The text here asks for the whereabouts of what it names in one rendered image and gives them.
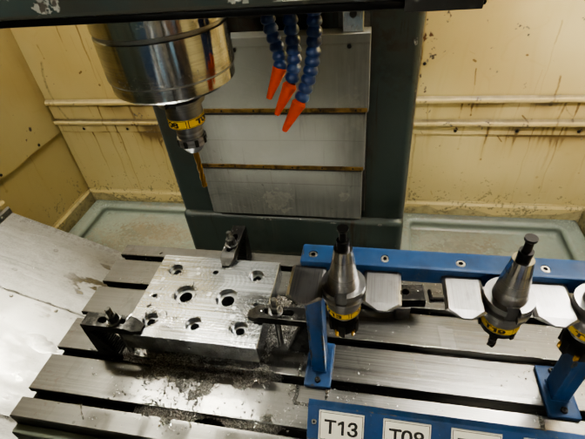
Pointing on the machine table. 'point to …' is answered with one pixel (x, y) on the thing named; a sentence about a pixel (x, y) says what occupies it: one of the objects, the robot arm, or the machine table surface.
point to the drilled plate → (248, 340)
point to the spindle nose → (164, 58)
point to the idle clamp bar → (412, 298)
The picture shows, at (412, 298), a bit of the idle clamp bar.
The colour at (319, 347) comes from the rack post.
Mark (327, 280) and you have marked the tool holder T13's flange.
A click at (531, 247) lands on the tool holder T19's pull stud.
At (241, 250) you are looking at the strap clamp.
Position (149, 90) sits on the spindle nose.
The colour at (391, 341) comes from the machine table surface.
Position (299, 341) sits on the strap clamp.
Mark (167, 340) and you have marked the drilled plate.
